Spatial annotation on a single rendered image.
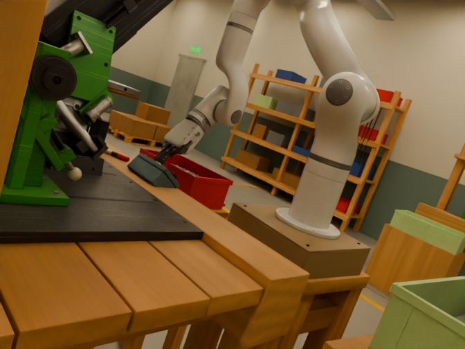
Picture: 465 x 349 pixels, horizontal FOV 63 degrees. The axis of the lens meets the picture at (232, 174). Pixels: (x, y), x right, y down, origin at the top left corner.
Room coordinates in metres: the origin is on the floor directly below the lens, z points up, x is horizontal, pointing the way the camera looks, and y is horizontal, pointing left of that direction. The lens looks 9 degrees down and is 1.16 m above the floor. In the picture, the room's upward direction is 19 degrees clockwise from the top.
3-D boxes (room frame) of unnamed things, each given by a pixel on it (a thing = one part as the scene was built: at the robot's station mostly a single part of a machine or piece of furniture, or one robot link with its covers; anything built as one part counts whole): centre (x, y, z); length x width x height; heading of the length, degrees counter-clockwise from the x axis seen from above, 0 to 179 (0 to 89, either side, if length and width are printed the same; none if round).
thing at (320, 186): (1.06, -0.25, 1.02); 0.19 x 0.19 x 0.18
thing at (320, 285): (1.06, -0.25, 0.83); 0.32 x 0.32 x 0.04; 43
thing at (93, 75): (1.00, 0.47, 1.17); 0.13 x 0.12 x 0.20; 48
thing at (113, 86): (1.13, 0.56, 1.11); 0.39 x 0.16 x 0.03; 138
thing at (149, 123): (7.50, 1.99, 0.37); 1.20 x 0.80 x 0.74; 144
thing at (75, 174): (0.72, 0.31, 0.96); 0.06 x 0.03 x 0.06; 138
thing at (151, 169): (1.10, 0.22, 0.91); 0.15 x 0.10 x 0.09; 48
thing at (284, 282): (1.21, 0.38, 0.82); 1.50 x 0.14 x 0.15; 48
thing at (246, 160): (6.80, -0.95, 1.10); 3.01 x 0.55 x 2.20; 46
